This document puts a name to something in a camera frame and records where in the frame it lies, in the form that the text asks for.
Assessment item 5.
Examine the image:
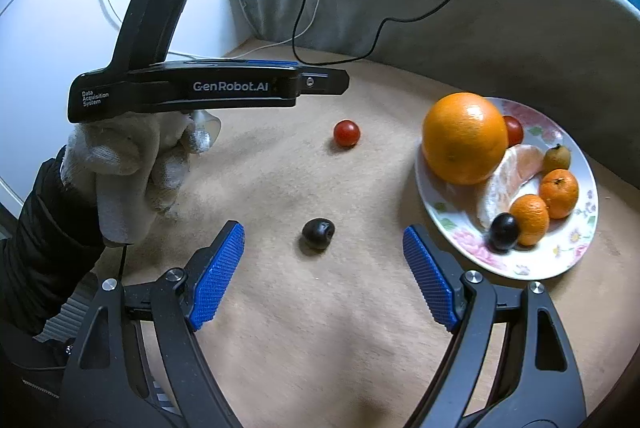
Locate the red cherry tomato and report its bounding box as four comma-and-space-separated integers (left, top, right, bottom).
333, 119, 361, 149
503, 115, 524, 147

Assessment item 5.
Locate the grey blanket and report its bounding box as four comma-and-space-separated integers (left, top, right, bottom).
239, 0, 639, 183

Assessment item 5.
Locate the beige table cloth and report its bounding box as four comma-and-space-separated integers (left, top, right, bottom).
96, 62, 450, 427

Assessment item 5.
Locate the white floral ceramic plate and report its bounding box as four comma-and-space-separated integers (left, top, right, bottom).
414, 97, 599, 281

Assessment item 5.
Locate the dark purple grape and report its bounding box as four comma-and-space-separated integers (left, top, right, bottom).
488, 213, 521, 252
302, 218, 335, 252

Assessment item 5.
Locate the black jacket sleeve forearm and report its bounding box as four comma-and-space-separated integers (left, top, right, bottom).
0, 146, 109, 409

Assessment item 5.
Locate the large orange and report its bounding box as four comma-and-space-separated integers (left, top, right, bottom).
421, 92, 508, 185

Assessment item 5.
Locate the small tangerine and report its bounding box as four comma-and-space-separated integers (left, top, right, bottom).
509, 194, 550, 247

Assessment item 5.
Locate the white gloved hand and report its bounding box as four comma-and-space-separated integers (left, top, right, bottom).
61, 110, 221, 245

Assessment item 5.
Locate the small mandarin orange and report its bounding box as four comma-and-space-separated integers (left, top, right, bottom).
538, 168, 579, 219

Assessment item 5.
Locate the peeled pomelo segment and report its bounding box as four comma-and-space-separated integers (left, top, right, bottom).
475, 144, 544, 230

